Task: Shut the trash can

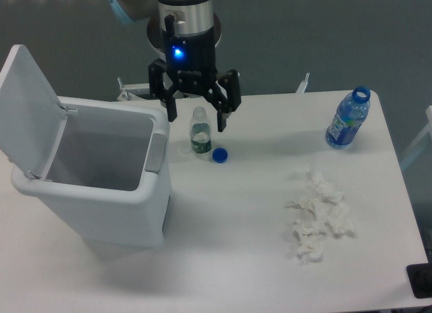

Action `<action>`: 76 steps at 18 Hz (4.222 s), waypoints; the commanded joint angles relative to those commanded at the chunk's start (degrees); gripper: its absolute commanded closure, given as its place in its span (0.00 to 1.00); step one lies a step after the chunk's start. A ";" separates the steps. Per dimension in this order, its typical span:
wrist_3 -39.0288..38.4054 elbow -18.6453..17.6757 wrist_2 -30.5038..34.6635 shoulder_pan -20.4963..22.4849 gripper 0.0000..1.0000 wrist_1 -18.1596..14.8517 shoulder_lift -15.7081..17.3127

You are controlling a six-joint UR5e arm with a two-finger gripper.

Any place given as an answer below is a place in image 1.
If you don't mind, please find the crumpled white tissue upper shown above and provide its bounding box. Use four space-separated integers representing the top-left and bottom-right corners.
287 171 356 239

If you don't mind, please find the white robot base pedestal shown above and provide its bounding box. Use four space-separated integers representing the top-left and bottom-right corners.
116 18 311 103

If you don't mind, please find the white frame at right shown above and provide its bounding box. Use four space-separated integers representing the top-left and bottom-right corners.
399 105 431 171

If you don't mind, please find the blue bottle cap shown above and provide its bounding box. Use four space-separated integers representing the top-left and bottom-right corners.
212 147 229 163

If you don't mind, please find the white trash can lid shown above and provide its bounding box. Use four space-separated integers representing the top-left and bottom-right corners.
1 45 78 179

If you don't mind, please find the black device at edge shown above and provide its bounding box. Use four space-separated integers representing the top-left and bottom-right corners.
406 263 431 299

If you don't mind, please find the blue plastic drink bottle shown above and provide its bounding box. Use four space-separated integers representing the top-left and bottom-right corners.
325 86 371 149

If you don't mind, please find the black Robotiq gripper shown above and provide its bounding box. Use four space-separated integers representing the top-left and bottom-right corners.
148 32 242 132

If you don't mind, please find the crumpled white tissue lower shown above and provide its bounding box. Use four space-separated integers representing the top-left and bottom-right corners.
292 220 323 264

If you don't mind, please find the white plastic trash can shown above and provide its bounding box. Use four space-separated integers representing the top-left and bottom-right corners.
11 97 171 247

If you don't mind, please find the crumpled white tissue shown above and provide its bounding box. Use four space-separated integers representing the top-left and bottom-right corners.
287 171 356 239
292 220 323 264

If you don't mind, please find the clear bottle green label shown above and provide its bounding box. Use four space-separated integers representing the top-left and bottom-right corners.
189 107 212 160

